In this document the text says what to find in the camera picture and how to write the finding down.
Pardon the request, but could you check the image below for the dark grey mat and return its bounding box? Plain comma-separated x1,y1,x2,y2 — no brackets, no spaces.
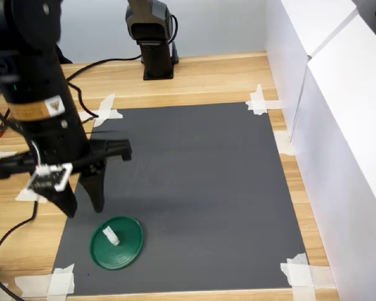
51,102,308,296

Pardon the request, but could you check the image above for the round green lid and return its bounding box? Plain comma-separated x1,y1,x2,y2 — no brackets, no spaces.
90,215,145,271

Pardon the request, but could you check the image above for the black camera cable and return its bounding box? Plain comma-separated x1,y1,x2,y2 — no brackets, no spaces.
0,81,100,263

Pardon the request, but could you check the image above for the small white plastic terminal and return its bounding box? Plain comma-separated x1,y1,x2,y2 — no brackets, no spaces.
102,224,120,246

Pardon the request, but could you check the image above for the white partition board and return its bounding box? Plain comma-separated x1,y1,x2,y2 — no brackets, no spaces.
264,0,360,142
290,9,376,301

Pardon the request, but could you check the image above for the white-framed camera circuit board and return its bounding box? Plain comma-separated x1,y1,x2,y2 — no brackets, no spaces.
25,162,74,193

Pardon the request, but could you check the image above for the black arm base cable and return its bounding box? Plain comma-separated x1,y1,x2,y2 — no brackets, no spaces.
62,55,144,81

